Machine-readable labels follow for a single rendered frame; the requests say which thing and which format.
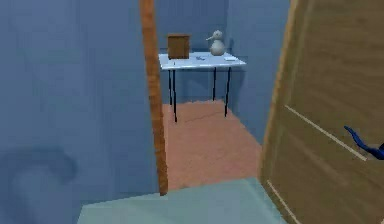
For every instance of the brown wooden box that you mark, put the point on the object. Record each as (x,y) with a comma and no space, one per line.
(178,46)

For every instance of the beige bird figurine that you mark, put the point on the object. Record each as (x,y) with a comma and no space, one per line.
(217,45)

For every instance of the white table with black legs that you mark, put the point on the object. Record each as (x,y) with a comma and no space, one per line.
(200,62)

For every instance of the light wooden room door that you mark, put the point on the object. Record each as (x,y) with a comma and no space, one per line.
(326,100)

